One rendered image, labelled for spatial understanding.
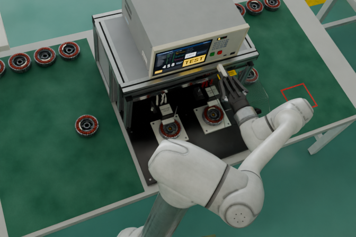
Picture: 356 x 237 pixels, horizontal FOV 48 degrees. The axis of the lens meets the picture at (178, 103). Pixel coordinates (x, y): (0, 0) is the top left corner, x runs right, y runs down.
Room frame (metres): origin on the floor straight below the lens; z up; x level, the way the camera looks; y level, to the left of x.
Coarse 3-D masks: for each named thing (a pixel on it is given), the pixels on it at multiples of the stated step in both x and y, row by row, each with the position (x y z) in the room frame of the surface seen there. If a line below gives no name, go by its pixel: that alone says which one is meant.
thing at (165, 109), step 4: (160, 96) 1.00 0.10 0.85; (164, 96) 1.01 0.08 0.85; (152, 100) 0.98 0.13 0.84; (160, 100) 0.98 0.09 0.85; (164, 100) 0.99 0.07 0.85; (164, 104) 0.95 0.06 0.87; (168, 104) 0.96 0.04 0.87; (156, 108) 0.93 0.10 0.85; (160, 108) 0.92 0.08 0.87; (164, 108) 0.93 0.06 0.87; (168, 108) 0.94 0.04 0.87; (160, 112) 0.91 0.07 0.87; (164, 112) 0.91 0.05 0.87; (168, 112) 0.92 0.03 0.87; (172, 112) 0.92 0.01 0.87; (160, 116) 0.89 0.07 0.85; (164, 116) 0.89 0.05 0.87; (168, 116) 0.91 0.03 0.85; (172, 116) 0.92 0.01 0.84; (164, 120) 0.89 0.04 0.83; (168, 120) 0.90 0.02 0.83; (172, 120) 0.90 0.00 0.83; (164, 124) 0.87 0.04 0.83
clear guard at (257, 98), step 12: (216, 72) 1.09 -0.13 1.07; (240, 72) 1.12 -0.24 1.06; (252, 72) 1.14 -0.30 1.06; (216, 84) 1.02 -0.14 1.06; (252, 84) 1.08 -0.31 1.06; (216, 96) 0.96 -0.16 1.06; (252, 96) 1.01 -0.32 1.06; (264, 96) 1.03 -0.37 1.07; (228, 108) 0.92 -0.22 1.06; (264, 108) 0.99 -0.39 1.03; (228, 120) 0.88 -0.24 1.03
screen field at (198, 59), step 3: (195, 57) 1.04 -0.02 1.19; (198, 57) 1.05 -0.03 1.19; (201, 57) 1.06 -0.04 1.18; (204, 57) 1.07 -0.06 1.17; (186, 60) 1.02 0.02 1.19; (189, 60) 1.03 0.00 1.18; (192, 60) 1.04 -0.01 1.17; (195, 60) 1.05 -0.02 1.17; (198, 60) 1.06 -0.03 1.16; (201, 60) 1.07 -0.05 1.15; (183, 63) 1.01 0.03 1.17; (186, 63) 1.02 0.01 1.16; (189, 63) 1.03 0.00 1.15; (192, 63) 1.04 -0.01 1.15; (183, 66) 1.01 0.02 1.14
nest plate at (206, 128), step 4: (196, 108) 1.03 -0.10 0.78; (200, 108) 1.04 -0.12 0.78; (196, 112) 1.01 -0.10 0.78; (200, 112) 1.02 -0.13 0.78; (200, 116) 0.99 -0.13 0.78; (200, 120) 0.97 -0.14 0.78; (200, 124) 0.95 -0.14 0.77; (204, 124) 0.96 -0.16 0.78; (220, 124) 0.98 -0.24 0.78; (204, 128) 0.94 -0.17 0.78; (208, 128) 0.94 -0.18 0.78; (212, 128) 0.95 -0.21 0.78; (216, 128) 0.95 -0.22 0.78; (220, 128) 0.96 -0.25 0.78; (204, 132) 0.91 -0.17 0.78; (208, 132) 0.92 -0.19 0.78
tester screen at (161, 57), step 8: (184, 48) 1.00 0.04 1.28; (192, 48) 1.03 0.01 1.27; (200, 48) 1.05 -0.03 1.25; (160, 56) 0.94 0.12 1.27; (168, 56) 0.96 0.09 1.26; (176, 56) 0.99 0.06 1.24; (184, 56) 1.01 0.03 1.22; (160, 64) 0.94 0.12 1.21; (168, 64) 0.97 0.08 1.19; (176, 64) 0.99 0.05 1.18; (192, 64) 1.04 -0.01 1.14; (160, 72) 0.95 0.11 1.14
